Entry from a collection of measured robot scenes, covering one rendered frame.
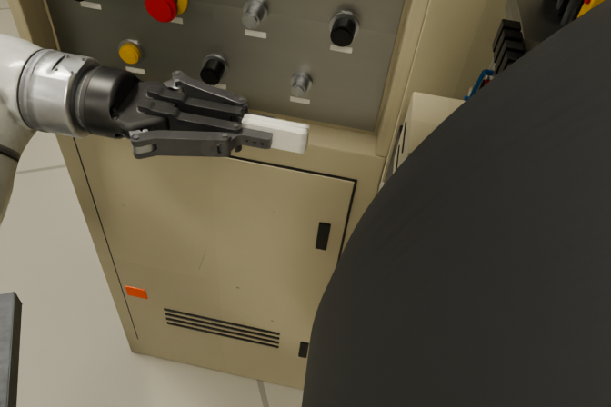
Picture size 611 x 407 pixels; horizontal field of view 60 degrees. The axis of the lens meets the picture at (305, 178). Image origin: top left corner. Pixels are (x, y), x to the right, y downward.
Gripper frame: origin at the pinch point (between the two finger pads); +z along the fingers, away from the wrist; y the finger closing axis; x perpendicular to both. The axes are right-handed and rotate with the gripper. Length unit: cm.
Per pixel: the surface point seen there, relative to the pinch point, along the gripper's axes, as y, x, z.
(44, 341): 15, 106, -65
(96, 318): 25, 106, -55
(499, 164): -29.7, -27.2, 12.4
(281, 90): 21.6, 10.6, -3.6
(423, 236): -30.5, -24.4, 10.9
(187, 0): 21.3, -1.6, -17.1
